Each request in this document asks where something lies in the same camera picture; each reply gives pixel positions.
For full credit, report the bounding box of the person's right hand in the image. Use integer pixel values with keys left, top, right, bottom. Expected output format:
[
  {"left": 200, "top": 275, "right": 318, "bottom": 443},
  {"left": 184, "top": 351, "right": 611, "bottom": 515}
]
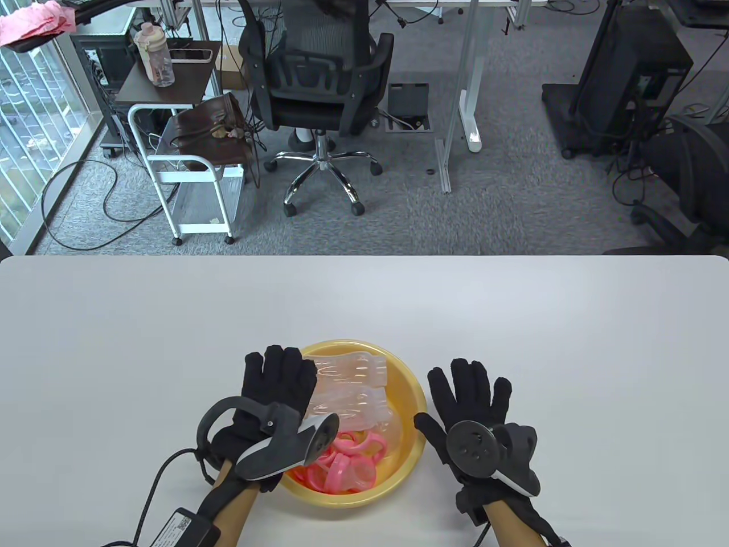
[{"left": 414, "top": 358, "right": 540, "bottom": 508}]

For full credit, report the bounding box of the person's left hand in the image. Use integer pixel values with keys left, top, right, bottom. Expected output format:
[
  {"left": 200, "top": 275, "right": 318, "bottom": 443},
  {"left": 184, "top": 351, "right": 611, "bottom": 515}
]
[{"left": 208, "top": 345, "right": 318, "bottom": 496}]

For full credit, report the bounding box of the person's left forearm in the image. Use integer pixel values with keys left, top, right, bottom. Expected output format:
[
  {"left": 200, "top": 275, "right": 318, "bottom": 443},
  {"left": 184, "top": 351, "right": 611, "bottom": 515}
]
[{"left": 212, "top": 460, "right": 258, "bottom": 547}]

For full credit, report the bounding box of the person's right forearm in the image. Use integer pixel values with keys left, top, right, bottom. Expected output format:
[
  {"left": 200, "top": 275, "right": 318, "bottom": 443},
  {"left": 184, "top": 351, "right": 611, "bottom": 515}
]
[{"left": 483, "top": 501, "right": 548, "bottom": 547}]

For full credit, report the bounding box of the yellow plastic bowl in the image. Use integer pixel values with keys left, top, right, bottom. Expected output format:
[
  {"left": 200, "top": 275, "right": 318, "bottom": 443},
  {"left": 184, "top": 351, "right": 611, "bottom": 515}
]
[{"left": 272, "top": 340, "right": 428, "bottom": 508}]

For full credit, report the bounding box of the grey controller with round disc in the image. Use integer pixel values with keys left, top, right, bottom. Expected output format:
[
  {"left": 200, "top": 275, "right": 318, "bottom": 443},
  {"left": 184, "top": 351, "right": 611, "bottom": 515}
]
[{"left": 445, "top": 420, "right": 541, "bottom": 497}]

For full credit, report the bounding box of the clear plastic bottle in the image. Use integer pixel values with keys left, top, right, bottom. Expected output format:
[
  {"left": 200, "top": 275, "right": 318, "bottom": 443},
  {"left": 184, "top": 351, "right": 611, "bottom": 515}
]
[
  {"left": 303, "top": 387, "right": 395, "bottom": 432},
  {"left": 301, "top": 352, "right": 389, "bottom": 395}
]

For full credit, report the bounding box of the pile of pink plastic rings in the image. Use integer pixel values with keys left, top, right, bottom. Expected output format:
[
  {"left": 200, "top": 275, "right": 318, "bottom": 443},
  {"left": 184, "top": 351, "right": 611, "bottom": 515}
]
[{"left": 285, "top": 430, "right": 389, "bottom": 494}]

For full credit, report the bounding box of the white metal cart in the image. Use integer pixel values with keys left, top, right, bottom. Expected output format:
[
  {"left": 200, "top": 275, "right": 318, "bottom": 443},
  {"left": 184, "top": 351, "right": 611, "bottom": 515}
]
[{"left": 128, "top": 103, "right": 249, "bottom": 246}]

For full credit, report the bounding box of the brown leather handbag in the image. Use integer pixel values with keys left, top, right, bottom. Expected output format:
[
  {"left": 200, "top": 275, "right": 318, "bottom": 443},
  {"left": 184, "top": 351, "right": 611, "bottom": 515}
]
[{"left": 169, "top": 92, "right": 252, "bottom": 172}]

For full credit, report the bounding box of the black mesh office chair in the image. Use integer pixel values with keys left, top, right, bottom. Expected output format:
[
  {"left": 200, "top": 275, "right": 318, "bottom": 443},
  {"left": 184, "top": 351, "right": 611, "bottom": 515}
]
[{"left": 237, "top": 0, "right": 395, "bottom": 218}]

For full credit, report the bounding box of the black floor socket box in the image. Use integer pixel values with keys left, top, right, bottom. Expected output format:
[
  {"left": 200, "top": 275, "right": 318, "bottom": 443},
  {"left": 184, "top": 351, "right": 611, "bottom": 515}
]
[{"left": 385, "top": 82, "right": 431, "bottom": 133}]

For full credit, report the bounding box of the white desk leg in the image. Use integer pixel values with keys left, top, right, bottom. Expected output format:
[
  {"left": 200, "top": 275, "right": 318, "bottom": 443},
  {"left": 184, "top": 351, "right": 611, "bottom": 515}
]
[{"left": 435, "top": 0, "right": 485, "bottom": 194}]

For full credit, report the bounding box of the dark brown side table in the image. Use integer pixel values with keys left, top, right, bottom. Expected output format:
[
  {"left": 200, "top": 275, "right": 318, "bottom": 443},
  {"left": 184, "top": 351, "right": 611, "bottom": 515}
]
[{"left": 115, "top": 40, "right": 222, "bottom": 107}]

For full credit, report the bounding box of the cardboard box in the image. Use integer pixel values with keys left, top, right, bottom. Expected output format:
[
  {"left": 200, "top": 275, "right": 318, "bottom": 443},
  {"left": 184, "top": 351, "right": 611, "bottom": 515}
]
[{"left": 219, "top": 42, "right": 249, "bottom": 91}]

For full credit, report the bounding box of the pink water bottle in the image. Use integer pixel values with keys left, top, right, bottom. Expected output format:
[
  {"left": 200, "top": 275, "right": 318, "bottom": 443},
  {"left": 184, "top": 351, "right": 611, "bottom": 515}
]
[{"left": 133, "top": 22, "right": 175, "bottom": 88}]

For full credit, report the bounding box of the black computer tower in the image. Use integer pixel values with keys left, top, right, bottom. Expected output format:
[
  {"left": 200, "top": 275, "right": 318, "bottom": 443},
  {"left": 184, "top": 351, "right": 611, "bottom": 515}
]
[{"left": 71, "top": 31, "right": 138, "bottom": 158}]

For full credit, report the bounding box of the black equipment stand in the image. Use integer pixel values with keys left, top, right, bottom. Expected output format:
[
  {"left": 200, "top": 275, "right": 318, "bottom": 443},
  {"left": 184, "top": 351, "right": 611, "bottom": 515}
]
[{"left": 540, "top": 0, "right": 695, "bottom": 161}]

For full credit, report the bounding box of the black shelf tray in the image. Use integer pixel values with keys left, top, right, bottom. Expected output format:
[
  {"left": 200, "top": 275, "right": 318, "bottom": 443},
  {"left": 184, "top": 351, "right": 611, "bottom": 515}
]
[{"left": 10, "top": 0, "right": 138, "bottom": 53}]

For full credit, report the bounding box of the pink cloth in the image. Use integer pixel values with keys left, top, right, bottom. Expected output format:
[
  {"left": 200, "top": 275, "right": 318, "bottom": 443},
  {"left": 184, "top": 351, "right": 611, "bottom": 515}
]
[{"left": 0, "top": 0, "right": 78, "bottom": 47}]

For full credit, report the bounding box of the grey controller with black ring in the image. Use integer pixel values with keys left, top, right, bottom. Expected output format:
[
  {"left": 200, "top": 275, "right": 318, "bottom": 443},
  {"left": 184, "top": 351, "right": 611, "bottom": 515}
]
[{"left": 196, "top": 396, "right": 341, "bottom": 483}]

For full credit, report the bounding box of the black wrist strap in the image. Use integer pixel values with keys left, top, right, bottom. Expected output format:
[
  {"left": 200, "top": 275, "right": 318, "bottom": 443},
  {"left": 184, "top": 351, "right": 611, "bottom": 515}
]
[{"left": 454, "top": 484, "right": 571, "bottom": 547}]

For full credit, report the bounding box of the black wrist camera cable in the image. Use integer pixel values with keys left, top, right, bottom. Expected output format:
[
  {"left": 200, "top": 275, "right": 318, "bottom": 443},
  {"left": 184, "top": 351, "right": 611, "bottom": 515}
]
[{"left": 107, "top": 448, "right": 201, "bottom": 547}]

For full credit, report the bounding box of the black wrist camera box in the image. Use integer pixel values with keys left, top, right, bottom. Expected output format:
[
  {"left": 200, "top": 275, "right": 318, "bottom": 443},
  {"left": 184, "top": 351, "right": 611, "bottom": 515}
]
[{"left": 145, "top": 507, "right": 222, "bottom": 547}]

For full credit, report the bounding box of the long black floor cable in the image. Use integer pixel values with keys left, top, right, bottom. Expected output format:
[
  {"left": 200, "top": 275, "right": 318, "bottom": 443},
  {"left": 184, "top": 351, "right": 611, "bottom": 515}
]
[{"left": 40, "top": 159, "right": 173, "bottom": 250}]

